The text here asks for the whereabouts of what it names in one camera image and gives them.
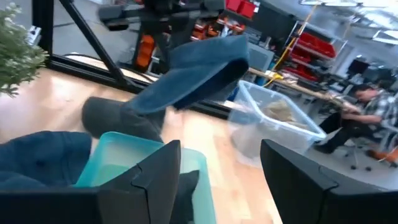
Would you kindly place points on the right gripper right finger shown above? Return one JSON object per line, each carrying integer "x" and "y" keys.
{"x": 311, "y": 202}

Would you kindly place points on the teal plastic bin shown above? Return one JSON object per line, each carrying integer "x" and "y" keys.
{"x": 115, "y": 155}

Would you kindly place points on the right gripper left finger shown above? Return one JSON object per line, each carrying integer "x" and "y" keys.
{"x": 124, "y": 205}

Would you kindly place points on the computer tower case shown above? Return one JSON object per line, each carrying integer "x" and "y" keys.
{"x": 259, "y": 57}

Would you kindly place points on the beige baseball cap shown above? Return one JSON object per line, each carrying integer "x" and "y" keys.
{"x": 280, "y": 112}

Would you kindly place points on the shelf with red bins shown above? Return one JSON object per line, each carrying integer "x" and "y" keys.
{"x": 317, "y": 46}

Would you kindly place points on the rack with orange bins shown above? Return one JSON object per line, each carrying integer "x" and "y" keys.
{"x": 145, "y": 51}

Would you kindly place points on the person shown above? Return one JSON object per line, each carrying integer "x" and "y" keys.
{"x": 382, "y": 105}

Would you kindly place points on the rack of small red bins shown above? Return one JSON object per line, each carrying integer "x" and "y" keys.
{"x": 214, "y": 29}

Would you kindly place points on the wooden desk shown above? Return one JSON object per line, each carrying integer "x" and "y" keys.
{"x": 298, "y": 88}

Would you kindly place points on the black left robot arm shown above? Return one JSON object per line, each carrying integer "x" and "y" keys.
{"x": 161, "y": 18}

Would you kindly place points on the clear plastic bin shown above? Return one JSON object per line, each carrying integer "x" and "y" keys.
{"x": 248, "y": 137}

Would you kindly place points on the potted plant with white flowers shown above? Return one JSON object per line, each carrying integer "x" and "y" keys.
{"x": 18, "y": 59}

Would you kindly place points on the blue denim baseball cap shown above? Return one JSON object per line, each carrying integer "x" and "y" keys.
{"x": 40, "y": 155}
{"x": 192, "y": 71}

